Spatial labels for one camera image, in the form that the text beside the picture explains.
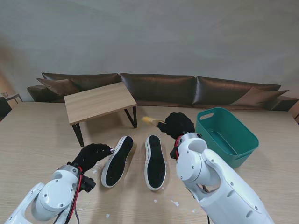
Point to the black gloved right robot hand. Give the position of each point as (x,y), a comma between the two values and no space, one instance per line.
(178,126)

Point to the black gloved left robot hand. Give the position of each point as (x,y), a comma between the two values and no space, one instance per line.
(90,156)

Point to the wooden brush yellow bristles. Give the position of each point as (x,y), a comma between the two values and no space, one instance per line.
(150,120)

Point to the yellow canvas sneaker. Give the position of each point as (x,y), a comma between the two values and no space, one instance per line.
(118,163)
(155,163)

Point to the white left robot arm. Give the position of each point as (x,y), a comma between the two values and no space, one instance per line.
(54,197)

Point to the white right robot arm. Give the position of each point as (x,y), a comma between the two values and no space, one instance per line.
(210,172)

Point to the brown leather sofa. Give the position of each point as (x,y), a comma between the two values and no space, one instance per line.
(158,88)

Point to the green plastic basin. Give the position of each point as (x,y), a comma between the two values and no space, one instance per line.
(222,140)

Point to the small wooden black-legged stand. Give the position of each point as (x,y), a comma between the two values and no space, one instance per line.
(98,102)

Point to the brown leather throw pillow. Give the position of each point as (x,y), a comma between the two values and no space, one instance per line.
(254,96)
(56,85)

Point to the wooden side table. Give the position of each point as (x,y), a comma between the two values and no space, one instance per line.
(12,95)

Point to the dark chair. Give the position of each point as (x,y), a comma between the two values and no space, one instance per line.
(3,109)

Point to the light wooden cabinet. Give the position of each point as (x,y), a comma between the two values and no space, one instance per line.
(296,115)

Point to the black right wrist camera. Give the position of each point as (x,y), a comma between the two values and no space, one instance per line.
(173,152)

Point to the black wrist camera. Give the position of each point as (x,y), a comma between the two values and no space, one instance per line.
(173,152)
(88,184)

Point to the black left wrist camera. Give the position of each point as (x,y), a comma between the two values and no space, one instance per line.
(88,184)

